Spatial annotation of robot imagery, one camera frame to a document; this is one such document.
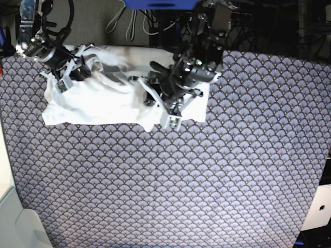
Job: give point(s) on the blue box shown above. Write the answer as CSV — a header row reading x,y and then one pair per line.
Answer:
x,y
161,4

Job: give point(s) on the patterned table cloth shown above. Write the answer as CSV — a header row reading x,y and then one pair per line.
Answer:
x,y
244,178

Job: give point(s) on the grey plastic bin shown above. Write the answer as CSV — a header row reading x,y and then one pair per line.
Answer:
x,y
20,227

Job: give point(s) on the white T-shirt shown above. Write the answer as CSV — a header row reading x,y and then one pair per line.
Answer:
x,y
116,90

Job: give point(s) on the white apple box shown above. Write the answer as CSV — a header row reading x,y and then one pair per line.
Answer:
x,y
319,212

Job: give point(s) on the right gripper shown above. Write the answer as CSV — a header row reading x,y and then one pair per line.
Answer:
x,y
74,69

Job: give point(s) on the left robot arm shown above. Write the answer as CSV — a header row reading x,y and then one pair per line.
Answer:
x,y
201,30

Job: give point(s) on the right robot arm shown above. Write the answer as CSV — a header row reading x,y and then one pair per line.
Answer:
x,y
37,41

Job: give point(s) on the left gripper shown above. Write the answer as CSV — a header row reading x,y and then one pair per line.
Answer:
x,y
172,109

